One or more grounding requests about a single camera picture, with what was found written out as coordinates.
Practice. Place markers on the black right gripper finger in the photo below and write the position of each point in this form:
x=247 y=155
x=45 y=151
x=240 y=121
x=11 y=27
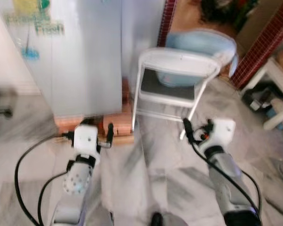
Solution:
x=188 y=129

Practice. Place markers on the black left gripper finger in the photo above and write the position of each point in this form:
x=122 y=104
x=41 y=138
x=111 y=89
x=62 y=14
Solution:
x=110 y=136
x=89 y=123

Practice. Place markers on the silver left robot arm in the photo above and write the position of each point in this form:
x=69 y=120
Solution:
x=75 y=188

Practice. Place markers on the white fridge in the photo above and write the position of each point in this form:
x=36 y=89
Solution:
x=80 y=61

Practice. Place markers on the red brick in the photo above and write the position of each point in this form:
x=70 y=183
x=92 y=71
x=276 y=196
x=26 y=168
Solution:
x=120 y=126
x=66 y=123

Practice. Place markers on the white folding step stool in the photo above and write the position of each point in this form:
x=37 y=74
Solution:
x=177 y=59

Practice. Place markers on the pale blue plastic tub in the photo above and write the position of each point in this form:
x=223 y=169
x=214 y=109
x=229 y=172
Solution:
x=203 y=42

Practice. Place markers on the white plastic side table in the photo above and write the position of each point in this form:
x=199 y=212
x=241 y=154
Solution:
x=280 y=84

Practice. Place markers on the right robot leg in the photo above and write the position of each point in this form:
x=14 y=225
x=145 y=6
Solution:
x=157 y=220

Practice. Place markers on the dark red tiled pillar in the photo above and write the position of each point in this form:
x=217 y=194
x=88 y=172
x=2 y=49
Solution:
x=266 y=40

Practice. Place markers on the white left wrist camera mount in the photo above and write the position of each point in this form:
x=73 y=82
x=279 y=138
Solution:
x=86 y=139

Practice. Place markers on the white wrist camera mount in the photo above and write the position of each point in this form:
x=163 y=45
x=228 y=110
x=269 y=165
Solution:
x=222 y=132
x=86 y=139

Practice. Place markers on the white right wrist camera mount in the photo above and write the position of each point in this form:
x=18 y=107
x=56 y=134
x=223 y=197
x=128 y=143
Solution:
x=222 y=132

